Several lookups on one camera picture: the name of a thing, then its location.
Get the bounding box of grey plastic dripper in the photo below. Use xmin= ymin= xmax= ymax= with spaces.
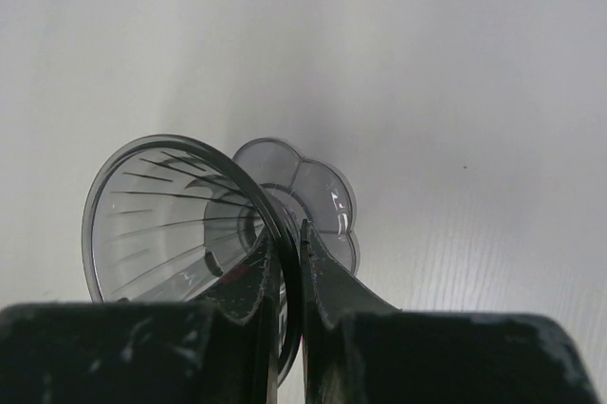
xmin=81 ymin=133 xmax=359 ymax=376

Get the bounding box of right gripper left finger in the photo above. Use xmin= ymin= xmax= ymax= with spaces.
xmin=1 ymin=231 xmax=275 ymax=403

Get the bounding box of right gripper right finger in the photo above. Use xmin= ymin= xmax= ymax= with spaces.
xmin=301 ymin=223 xmax=599 ymax=403

